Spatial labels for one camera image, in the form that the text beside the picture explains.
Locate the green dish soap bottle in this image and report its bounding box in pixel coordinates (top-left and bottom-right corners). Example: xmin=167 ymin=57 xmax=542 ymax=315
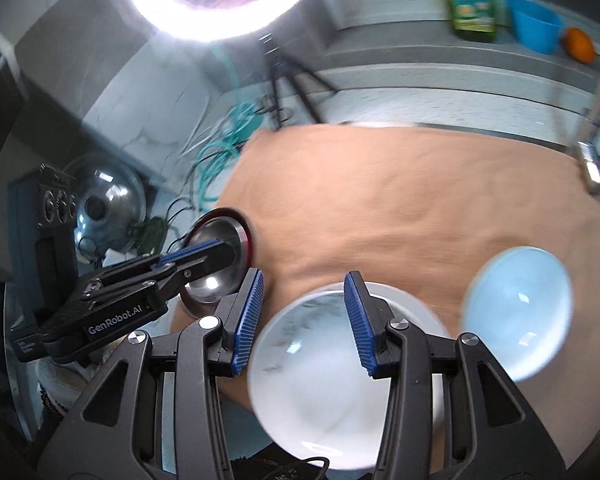
xmin=440 ymin=0 xmax=498 ymax=43

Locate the chrome faucet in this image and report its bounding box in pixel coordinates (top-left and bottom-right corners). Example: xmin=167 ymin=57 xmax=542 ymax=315
xmin=572 ymin=45 xmax=600 ymax=196

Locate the white bowl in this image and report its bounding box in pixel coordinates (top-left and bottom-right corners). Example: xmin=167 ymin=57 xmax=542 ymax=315
xmin=246 ymin=282 xmax=453 ymax=471

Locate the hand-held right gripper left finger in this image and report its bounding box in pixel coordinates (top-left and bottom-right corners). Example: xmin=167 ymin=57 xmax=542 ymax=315
xmin=37 ymin=267 xmax=266 ymax=480

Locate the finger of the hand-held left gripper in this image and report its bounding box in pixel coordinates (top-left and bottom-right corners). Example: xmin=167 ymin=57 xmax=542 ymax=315
xmin=171 ymin=244 xmax=242 ymax=294
xmin=156 ymin=239 xmax=229 ymax=269

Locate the teal cable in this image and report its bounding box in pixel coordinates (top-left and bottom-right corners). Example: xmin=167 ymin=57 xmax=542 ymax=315
xmin=180 ymin=45 xmax=261 ymax=211

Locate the black tripod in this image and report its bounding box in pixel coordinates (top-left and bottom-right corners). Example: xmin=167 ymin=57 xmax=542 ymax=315
xmin=257 ymin=32 xmax=338 ymax=131

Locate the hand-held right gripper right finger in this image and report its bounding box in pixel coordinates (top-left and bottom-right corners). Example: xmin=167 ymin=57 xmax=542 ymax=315
xmin=344 ymin=270 xmax=566 ymax=480

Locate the red steel-lined bowl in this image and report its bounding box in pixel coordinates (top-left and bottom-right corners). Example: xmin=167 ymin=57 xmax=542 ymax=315
xmin=180 ymin=207 xmax=255 ymax=318

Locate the large steel bowl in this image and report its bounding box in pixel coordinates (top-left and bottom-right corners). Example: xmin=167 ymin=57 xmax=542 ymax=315
xmin=75 ymin=164 xmax=147 ymax=256

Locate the blue plastic container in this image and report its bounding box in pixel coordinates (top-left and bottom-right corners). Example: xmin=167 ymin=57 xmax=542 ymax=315
xmin=506 ymin=0 xmax=563 ymax=55

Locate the black cable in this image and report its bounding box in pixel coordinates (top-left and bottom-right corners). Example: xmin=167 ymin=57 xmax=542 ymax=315
xmin=77 ymin=200 xmax=203 ymax=266

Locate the pale green bowl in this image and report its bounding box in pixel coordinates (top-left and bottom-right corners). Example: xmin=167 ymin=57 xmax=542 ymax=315
xmin=462 ymin=246 xmax=573 ymax=382

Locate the ring light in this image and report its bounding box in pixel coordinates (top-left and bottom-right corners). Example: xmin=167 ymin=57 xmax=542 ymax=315
xmin=125 ymin=0 xmax=328 ymax=43

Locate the orange fruit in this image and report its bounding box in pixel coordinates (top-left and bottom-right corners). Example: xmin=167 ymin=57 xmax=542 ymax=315
xmin=562 ymin=27 xmax=596 ymax=65

